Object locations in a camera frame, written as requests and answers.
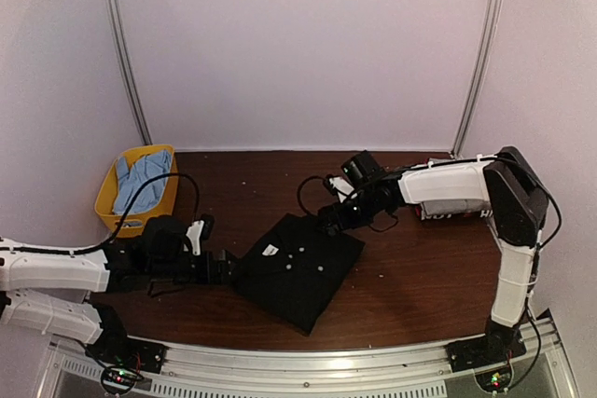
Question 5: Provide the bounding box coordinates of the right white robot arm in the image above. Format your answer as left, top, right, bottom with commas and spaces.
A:
316, 146, 551, 363

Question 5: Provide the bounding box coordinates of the aluminium frame post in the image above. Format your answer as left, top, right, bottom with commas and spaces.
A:
106, 0, 153, 145
450, 0, 503, 158

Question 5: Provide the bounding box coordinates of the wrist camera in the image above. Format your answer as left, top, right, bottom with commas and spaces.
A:
324, 150, 386, 202
142, 213, 216, 268

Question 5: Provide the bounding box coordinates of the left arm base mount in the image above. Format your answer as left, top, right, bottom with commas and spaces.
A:
76, 302, 167, 397

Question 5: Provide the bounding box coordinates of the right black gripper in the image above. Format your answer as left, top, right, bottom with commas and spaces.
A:
315, 187, 380, 237

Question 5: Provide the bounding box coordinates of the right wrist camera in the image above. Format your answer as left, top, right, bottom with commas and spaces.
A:
324, 150, 386, 202

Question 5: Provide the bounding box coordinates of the front aluminium rail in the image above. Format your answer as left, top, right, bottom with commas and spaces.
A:
34, 318, 581, 397

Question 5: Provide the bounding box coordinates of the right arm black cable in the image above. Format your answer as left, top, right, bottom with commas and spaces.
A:
297, 175, 397, 234

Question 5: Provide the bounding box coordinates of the right aluminium frame post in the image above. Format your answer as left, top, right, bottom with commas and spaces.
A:
450, 0, 503, 158

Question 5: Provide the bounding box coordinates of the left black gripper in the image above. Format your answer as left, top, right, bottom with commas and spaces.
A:
148, 248, 246, 284

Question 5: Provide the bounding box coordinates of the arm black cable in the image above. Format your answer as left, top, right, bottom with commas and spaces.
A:
0, 172, 201, 257
297, 175, 397, 234

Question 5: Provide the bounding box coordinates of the black printed folded shirt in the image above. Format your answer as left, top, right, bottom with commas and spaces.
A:
414, 206, 493, 221

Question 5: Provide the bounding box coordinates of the left aluminium frame post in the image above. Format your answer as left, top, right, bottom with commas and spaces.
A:
106, 0, 153, 145

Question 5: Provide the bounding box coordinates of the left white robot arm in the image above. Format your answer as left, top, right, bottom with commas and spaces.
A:
1, 229, 236, 364

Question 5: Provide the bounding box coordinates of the black long sleeve shirt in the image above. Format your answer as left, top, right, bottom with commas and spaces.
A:
230, 213, 365, 335

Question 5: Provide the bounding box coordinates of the grey shirt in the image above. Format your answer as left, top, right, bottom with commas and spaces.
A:
417, 199, 491, 219

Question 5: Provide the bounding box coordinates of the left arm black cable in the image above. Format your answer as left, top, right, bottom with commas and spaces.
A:
0, 172, 201, 257

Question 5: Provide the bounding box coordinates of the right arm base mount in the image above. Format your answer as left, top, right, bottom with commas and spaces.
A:
445, 319, 527, 394

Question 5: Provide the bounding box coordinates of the light blue shirt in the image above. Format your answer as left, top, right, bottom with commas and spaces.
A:
112, 149, 173, 215

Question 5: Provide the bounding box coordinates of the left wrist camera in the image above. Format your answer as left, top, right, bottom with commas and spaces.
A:
142, 213, 216, 268

